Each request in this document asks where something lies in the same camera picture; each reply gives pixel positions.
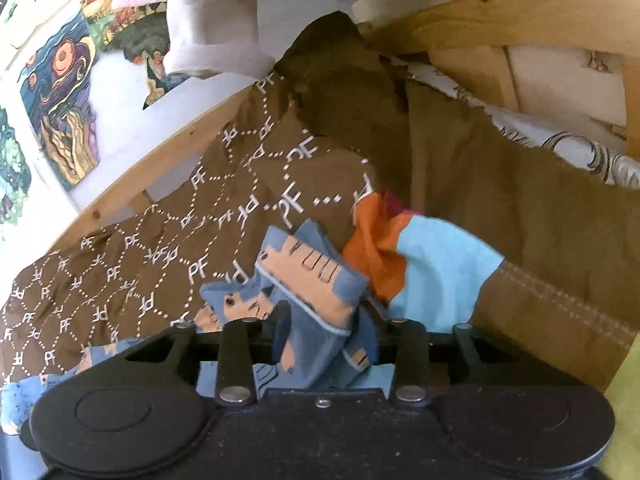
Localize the brown patterned blanket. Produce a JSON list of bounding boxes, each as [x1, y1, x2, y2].
[[0, 10, 640, 401]]

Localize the blue printed pants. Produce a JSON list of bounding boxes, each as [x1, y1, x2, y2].
[[0, 222, 381, 436]]

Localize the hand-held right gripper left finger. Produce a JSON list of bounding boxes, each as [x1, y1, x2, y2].
[[122, 304, 293, 407]]

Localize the yellow-green cloth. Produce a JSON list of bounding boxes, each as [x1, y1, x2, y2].
[[604, 355, 640, 480]]

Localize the white cloth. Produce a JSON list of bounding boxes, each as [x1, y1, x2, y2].
[[165, 0, 361, 81]]

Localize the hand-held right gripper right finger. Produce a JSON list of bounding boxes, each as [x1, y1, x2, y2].
[[372, 316, 523, 407]]

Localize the floral cushion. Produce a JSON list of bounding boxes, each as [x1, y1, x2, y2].
[[80, 0, 188, 111]]

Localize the white patterned bed sheet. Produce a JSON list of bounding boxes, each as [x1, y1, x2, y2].
[[410, 60, 640, 190]]

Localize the orange and light blue cloth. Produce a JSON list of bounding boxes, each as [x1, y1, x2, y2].
[[342, 190, 505, 391]]

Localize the blue swirl painting poster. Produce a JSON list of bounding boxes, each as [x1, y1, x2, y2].
[[19, 10, 102, 192]]

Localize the wooden bed frame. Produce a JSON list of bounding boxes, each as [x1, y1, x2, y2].
[[50, 0, 640, 251]]

